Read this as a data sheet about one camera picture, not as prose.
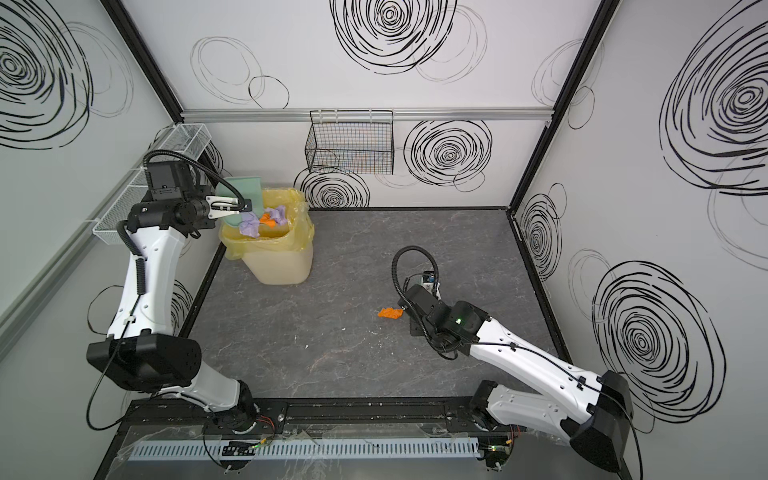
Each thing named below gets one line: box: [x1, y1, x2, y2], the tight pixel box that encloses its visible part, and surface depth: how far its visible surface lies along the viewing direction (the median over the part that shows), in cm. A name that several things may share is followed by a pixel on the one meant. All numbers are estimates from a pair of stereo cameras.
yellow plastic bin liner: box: [219, 188, 314, 260], surface depth 84 cm
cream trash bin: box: [242, 244, 314, 285], surface depth 95 cm
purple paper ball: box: [264, 205, 288, 225], surface depth 88 cm
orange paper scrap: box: [377, 307, 403, 319], surface depth 93 cm
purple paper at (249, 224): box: [240, 212, 260, 238], surface depth 84 cm
